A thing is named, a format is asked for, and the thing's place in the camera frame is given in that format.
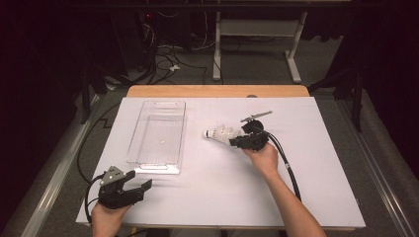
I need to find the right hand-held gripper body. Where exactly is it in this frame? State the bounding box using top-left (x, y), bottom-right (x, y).
top-left (240, 111), bottom-right (274, 153)

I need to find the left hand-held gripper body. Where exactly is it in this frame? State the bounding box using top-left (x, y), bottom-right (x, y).
top-left (98, 165), bottom-right (146, 210)

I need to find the clear plastic tray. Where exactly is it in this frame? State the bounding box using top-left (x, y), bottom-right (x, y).
top-left (126, 100), bottom-right (188, 176)

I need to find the person's right hand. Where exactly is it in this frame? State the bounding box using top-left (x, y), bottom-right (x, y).
top-left (242, 142), bottom-right (281, 179)

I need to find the person's left hand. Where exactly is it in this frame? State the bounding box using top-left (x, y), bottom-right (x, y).
top-left (90, 201), bottom-right (132, 237)

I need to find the white table cover sheet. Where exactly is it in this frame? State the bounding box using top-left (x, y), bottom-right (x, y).
top-left (75, 96), bottom-right (367, 229)

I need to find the black metal stand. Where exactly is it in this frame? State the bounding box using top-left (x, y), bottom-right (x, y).
top-left (309, 67), bottom-right (365, 133)
top-left (80, 63), bottom-right (110, 125)

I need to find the dark computer tower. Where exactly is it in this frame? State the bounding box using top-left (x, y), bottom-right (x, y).
top-left (110, 9), bottom-right (157, 72)

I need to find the left hand-held gripper cable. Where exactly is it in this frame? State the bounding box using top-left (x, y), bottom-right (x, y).
top-left (84, 174), bottom-right (107, 226)

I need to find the black floor cable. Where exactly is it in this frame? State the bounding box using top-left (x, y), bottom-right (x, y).
top-left (76, 101), bottom-right (123, 185)

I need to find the aluminium floor rail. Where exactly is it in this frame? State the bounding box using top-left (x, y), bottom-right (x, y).
top-left (19, 93), bottom-right (102, 237)
top-left (335, 98), bottom-right (417, 237)

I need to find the white metal desk frame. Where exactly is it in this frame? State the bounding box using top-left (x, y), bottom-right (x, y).
top-left (211, 11), bottom-right (309, 85)

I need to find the tangle of black floor cables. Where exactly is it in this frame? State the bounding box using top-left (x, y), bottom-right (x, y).
top-left (141, 43), bottom-right (211, 86)

